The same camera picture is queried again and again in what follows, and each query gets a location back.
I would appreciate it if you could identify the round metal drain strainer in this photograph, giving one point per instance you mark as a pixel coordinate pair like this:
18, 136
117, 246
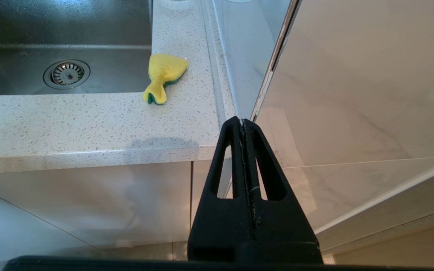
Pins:
66, 74

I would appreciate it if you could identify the stainless steel sink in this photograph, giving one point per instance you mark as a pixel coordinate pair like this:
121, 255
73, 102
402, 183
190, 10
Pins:
107, 34

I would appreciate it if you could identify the yellow green sponge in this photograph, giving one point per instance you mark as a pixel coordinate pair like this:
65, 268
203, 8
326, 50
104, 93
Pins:
164, 71

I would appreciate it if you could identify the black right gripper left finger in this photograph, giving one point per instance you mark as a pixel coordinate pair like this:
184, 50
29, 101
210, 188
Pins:
220, 226

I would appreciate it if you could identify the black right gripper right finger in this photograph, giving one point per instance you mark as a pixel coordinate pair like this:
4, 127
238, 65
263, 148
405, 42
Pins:
285, 229

